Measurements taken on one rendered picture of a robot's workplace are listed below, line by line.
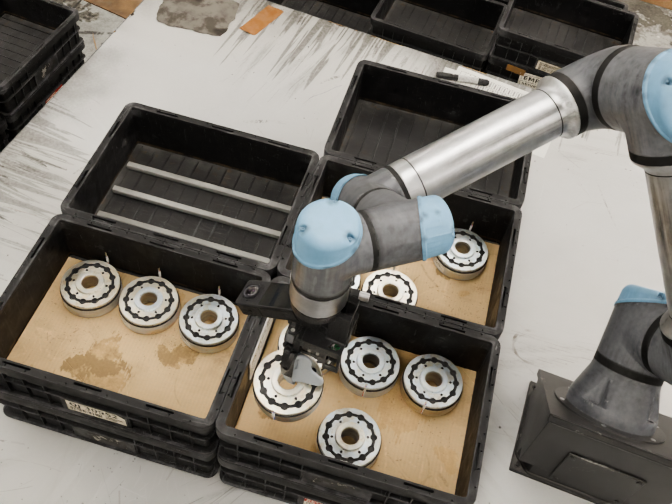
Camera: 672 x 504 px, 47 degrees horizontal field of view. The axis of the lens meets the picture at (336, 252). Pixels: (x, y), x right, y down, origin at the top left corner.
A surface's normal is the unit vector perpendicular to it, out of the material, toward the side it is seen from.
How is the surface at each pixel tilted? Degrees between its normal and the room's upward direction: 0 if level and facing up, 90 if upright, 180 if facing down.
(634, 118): 100
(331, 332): 90
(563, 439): 90
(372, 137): 0
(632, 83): 72
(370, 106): 0
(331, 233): 1
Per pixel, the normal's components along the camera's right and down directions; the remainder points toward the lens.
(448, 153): -0.03, -0.38
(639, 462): -0.35, 0.73
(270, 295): -0.34, -0.69
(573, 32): 0.10, -0.59
